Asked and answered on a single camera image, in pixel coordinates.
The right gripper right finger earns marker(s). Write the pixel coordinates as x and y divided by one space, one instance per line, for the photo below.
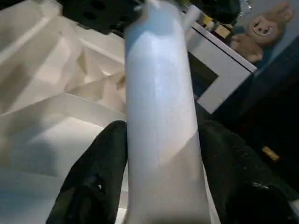
245 182

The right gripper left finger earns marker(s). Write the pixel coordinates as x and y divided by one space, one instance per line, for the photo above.
91 177

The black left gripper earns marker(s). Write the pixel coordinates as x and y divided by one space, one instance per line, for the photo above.
100 14

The white plastic table top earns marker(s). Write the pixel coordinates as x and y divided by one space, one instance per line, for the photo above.
46 93

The black mat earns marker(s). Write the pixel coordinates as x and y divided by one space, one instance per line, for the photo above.
280 105

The white cabinet with glass doors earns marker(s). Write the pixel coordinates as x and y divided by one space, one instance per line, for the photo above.
224 67

